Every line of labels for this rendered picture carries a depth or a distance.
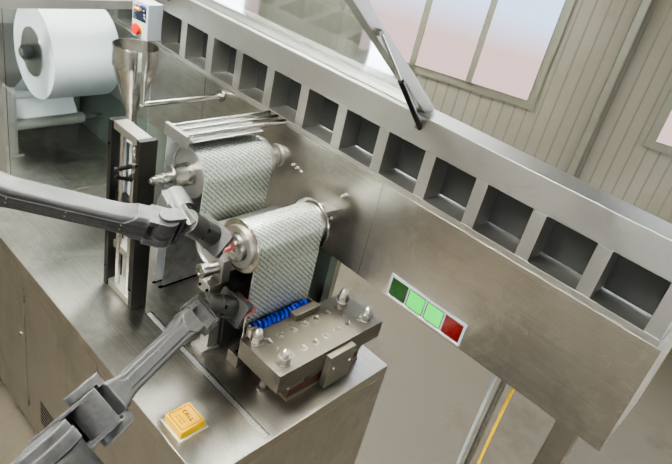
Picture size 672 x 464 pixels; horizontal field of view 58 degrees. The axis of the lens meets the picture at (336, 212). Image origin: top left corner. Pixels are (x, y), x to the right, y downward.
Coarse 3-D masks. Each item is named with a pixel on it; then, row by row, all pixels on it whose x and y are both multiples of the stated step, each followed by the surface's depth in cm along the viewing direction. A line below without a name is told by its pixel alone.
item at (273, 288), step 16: (304, 256) 167; (256, 272) 155; (272, 272) 160; (288, 272) 166; (304, 272) 171; (256, 288) 159; (272, 288) 164; (288, 288) 170; (304, 288) 176; (256, 304) 162; (272, 304) 168; (288, 304) 174
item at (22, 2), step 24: (0, 0) 177; (24, 0) 182; (48, 0) 187; (72, 0) 192; (96, 0) 197; (120, 0) 203; (0, 72) 187; (0, 96) 190; (0, 120) 194; (0, 144) 198; (0, 168) 202
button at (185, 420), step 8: (184, 408) 148; (192, 408) 149; (168, 416) 145; (176, 416) 146; (184, 416) 146; (192, 416) 147; (200, 416) 147; (168, 424) 146; (176, 424) 144; (184, 424) 144; (192, 424) 145; (200, 424) 146; (176, 432) 144; (184, 432) 143; (192, 432) 145
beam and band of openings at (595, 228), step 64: (192, 0) 201; (192, 64) 208; (256, 64) 195; (320, 64) 168; (320, 128) 181; (384, 128) 157; (448, 128) 144; (448, 192) 157; (512, 192) 136; (576, 192) 126; (512, 256) 140; (576, 256) 137; (640, 256) 120; (640, 320) 126
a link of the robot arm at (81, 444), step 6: (78, 444) 69; (84, 444) 70; (72, 450) 67; (78, 450) 68; (84, 450) 69; (90, 450) 70; (66, 456) 67; (72, 456) 67; (78, 456) 68; (84, 456) 68; (90, 456) 69; (96, 456) 70; (60, 462) 66; (66, 462) 66; (72, 462) 67; (78, 462) 67; (84, 462) 68; (90, 462) 68; (96, 462) 69; (102, 462) 71
